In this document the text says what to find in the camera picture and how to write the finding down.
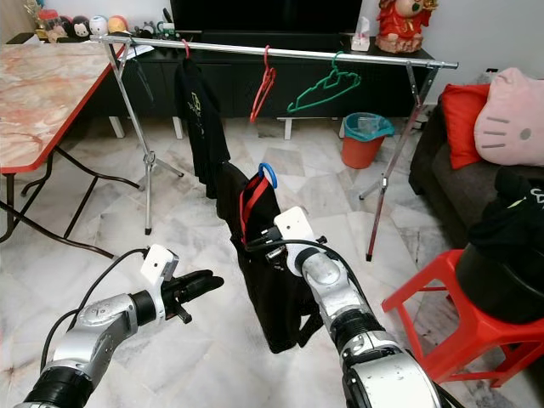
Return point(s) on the left gripper smooth finger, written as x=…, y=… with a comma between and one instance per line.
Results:
x=206, y=281

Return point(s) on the left gripper knit finger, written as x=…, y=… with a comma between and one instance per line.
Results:
x=200, y=297

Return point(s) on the black garment red trim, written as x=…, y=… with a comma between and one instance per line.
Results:
x=272, y=297

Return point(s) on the blue plastic clothes hanger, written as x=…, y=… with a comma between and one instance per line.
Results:
x=269, y=164

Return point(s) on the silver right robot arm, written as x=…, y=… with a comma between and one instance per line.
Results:
x=340, y=297

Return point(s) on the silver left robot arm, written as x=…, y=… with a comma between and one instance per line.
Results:
x=89, y=336

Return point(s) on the red plastic clothes hanger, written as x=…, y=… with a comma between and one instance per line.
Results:
x=187, y=51
x=257, y=110

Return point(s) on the green plastic clothes hanger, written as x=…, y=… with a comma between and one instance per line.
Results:
x=291, y=108

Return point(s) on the thin black clothes hanger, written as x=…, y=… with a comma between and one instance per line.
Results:
x=150, y=95

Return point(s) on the orange bin teal bag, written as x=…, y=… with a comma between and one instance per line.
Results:
x=365, y=146

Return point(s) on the black printed t-shirt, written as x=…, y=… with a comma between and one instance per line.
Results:
x=202, y=123

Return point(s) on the red plastic stool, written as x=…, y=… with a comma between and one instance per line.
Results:
x=433, y=302

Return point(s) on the dark grey sofa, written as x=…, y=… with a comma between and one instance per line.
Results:
x=442, y=195

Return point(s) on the chrome clothes rack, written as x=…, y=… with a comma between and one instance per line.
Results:
x=221, y=47

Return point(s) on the white tissue box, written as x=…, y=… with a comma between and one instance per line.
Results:
x=360, y=41

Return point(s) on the black round bucket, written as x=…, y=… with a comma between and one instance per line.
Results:
x=497, y=293

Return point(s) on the red cushion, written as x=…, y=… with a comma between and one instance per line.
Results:
x=466, y=123

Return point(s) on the black flat television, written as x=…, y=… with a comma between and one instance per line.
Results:
x=263, y=15

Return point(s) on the marble top folding table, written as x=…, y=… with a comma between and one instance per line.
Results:
x=42, y=98

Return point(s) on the white paper stack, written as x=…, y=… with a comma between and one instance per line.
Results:
x=133, y=51

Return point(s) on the black electronics cluster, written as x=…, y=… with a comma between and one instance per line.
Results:
x=153, y=31

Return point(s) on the red gold figurine statue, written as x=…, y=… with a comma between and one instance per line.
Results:
x=405, y=25

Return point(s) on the orange plush ball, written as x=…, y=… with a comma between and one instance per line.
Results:
x=117, y=25

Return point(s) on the pink cat face pillow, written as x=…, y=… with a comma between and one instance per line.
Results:
x=512, y=115

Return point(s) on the white blue plush ball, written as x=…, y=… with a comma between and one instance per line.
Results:
x=99, y=25

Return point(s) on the black mouse plush ball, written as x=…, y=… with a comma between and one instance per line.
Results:
x=82, y=28

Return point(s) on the red lid jar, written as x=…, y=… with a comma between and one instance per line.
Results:
x=53, y=25

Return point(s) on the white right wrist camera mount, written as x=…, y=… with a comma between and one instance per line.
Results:
x=294, y=229

